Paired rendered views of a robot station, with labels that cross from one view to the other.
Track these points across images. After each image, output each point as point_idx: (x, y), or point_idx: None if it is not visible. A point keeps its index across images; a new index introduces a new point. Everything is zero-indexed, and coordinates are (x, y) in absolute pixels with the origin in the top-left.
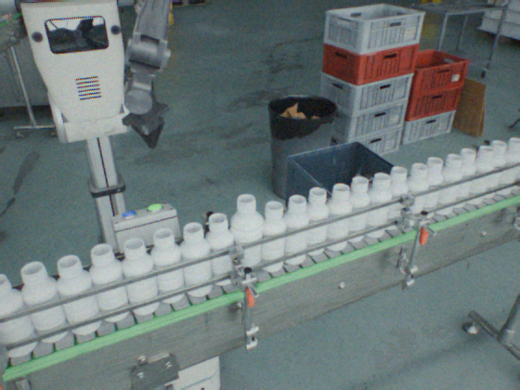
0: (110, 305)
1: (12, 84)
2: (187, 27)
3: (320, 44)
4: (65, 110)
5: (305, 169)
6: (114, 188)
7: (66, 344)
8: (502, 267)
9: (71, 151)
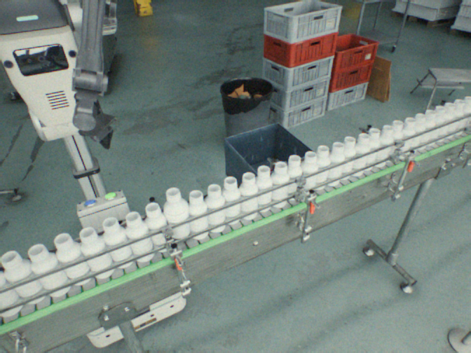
0: (75, 275)
1: None
2: (163, 17)
3: None
4: (41, 118)
5: (239, 146)
6: (91, 171)
7: (44, 304)
8: (395, 204)
9: None
